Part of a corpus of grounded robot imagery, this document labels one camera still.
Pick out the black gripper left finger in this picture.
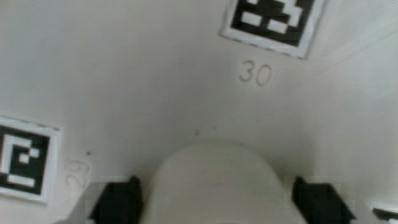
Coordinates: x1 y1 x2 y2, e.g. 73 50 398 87
55 175 146 224

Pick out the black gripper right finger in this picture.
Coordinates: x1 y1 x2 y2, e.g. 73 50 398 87
292 177 357 224

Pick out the white round table top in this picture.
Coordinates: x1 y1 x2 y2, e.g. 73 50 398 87
0 0 398 224

